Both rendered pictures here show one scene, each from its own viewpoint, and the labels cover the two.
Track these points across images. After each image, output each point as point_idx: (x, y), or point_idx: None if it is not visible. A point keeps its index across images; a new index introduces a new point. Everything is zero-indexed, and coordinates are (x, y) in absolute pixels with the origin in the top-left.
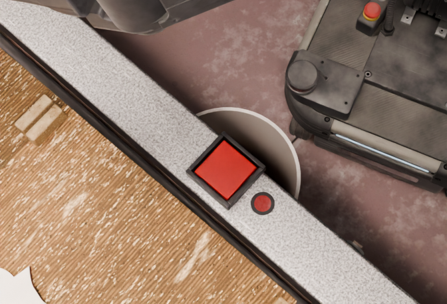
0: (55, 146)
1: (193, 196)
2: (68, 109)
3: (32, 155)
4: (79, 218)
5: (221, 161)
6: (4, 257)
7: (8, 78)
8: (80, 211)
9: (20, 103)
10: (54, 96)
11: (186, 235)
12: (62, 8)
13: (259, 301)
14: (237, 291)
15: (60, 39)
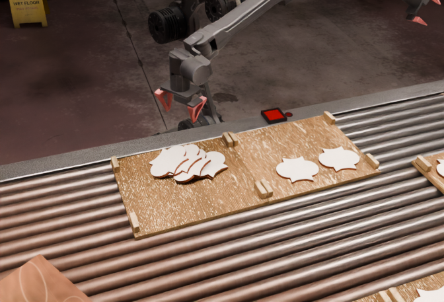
0: (240, 142)
1: None
2: None
3: (240, 148)
4: (271, 145)
5: (270, 114)
6: (273, 164)
7: (205, 145)
8: (268, 144)
9: (217, 145)
10: (221, 137)
11: (291, 126)
12: None
13: (321, 120)
14: (316, 123)
15: (197, 134)
